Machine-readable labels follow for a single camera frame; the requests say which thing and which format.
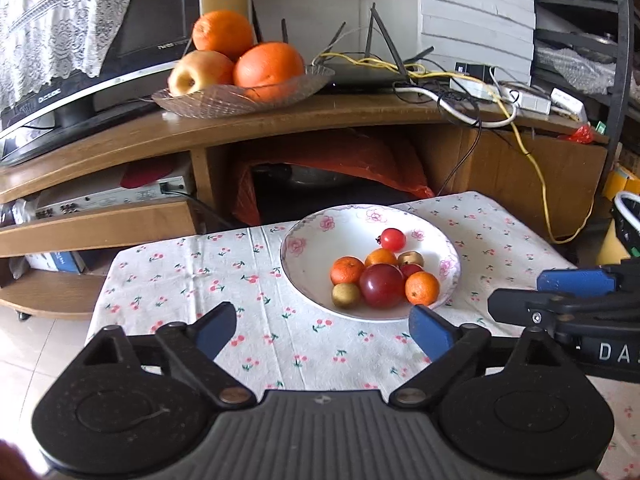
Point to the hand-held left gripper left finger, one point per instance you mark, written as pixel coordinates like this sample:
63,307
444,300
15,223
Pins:
216,331

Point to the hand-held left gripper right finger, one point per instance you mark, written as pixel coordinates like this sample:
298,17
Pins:
430,332

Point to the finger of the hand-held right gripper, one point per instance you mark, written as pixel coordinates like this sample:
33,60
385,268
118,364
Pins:
575,310
575,281

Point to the small mandarin orange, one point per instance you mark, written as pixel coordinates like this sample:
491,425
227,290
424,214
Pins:
422,288
381,257
347,270

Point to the small red tomato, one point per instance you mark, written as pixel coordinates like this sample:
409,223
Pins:
412,270
392,239

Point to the brown longan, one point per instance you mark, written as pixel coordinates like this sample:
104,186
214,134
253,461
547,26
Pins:
411,258
346,295

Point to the white floral bowl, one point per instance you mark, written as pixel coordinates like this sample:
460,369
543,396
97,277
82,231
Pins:
315,280

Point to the cherry print tablecloth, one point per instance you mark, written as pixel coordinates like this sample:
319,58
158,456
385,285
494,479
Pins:
280,325

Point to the yellow carton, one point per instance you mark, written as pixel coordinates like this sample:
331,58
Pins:
622,182

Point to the wooden television stand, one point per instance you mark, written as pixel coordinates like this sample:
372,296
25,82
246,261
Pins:
505,165

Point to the small red bag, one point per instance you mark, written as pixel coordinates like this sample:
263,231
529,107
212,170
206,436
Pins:
580,134

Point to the silver media player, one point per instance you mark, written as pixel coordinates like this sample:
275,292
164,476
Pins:
115,198

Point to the blue white box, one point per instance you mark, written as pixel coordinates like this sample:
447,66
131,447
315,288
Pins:
55,261

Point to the white labelled device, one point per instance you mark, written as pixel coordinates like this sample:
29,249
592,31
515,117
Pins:
570,105

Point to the white power strip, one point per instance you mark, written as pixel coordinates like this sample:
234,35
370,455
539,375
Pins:
530,102

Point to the red plastic bag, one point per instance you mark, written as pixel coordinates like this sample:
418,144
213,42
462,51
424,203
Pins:
370,155

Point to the bubble wrap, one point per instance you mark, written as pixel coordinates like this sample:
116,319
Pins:
575,67

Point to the glass fruit dish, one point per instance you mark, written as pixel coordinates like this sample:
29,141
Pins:
210,105

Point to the black power adapter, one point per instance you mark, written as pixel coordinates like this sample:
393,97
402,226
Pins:
475,72

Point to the black shelf rack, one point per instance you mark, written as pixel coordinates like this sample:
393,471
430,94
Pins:
621,35

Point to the yellow red apple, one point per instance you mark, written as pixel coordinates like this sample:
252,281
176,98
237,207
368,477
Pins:
200,74

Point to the black router with antennas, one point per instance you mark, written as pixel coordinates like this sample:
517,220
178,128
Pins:
360,77

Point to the large orange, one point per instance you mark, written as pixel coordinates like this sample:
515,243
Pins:
223,35
269,71

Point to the stack of white foam boards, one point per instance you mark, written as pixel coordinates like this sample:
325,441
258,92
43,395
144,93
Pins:
475,10

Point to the black television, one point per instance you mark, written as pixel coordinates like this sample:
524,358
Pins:
155,15

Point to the white lace cloth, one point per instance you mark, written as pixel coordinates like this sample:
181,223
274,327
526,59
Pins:
50,20

